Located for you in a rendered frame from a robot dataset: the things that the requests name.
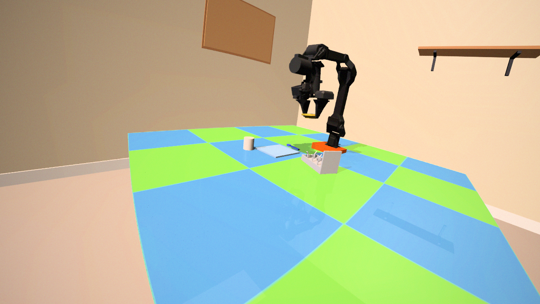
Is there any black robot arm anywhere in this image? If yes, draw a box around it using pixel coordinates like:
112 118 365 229
289 44 357 148

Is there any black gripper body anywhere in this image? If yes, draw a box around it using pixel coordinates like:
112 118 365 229
293 76 334 100

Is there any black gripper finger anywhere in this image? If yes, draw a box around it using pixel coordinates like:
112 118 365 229
313 99 330 119
295 99 310 114

